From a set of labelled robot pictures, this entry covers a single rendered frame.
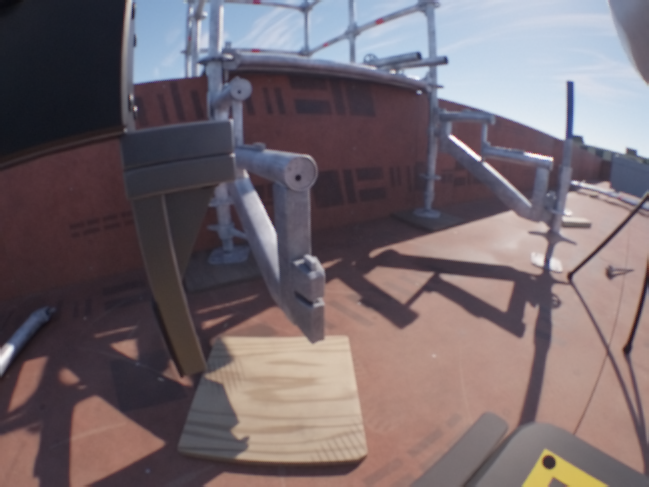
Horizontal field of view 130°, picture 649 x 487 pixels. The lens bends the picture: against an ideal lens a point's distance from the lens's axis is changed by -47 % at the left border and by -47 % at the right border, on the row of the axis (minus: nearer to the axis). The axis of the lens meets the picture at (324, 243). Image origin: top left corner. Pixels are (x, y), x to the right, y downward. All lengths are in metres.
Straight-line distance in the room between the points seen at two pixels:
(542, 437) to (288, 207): 0.37
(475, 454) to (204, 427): 0.45
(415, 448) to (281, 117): 1.15
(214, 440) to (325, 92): 1.25
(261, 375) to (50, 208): 0.98
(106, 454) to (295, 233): 0.52
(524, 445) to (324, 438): 0.37
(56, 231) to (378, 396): 1.18
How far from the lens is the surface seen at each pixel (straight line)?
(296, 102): 1.23
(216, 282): 0.92
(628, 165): 6.04
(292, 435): 0.50
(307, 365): 0.59
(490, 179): 1.39
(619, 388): 0.84
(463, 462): 0.15
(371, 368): 0.62
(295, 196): 0.39
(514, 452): 0.17
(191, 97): 1.13
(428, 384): 0.61
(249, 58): 1.06
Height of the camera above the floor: 0.45
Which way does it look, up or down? 22 degrees down
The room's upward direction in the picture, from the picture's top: 1 degrees counter-clockwise
